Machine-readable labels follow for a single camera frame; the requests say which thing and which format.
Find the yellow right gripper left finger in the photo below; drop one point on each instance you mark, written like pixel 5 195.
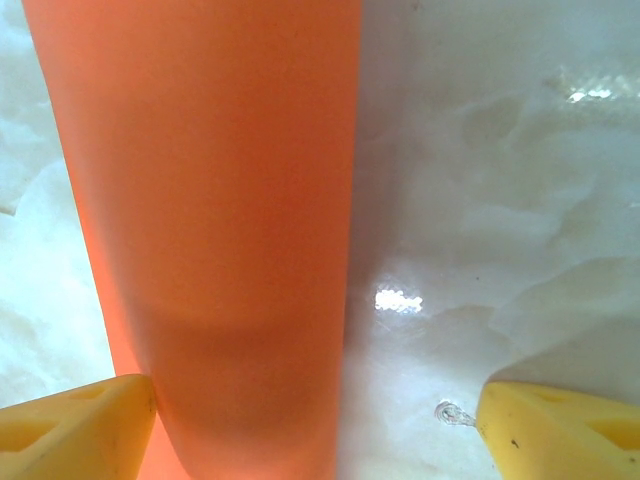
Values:
pixel 75 430

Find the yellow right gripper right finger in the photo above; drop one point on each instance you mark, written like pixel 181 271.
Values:
pixel 560 435

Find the orange paper sheet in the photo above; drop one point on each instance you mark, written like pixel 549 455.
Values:
pixel 225 200

